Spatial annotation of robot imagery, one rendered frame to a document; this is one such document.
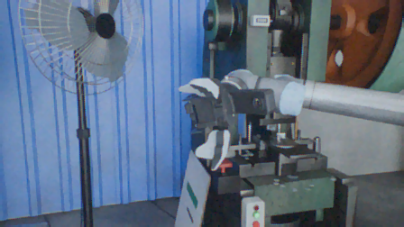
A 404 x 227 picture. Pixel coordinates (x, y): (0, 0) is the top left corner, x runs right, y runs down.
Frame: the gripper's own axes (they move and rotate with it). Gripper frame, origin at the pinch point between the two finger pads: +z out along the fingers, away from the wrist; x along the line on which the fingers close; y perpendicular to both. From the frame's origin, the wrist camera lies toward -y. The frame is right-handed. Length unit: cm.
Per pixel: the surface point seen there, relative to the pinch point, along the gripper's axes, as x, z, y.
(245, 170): -47, -82, 22
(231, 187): -47, -66, 24
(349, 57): -13, -128, -26
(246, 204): -51, -61, 18
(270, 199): -59, -78, 13
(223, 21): 17, -90, 19
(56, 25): 29, -55, 71
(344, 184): -63, -96, -16
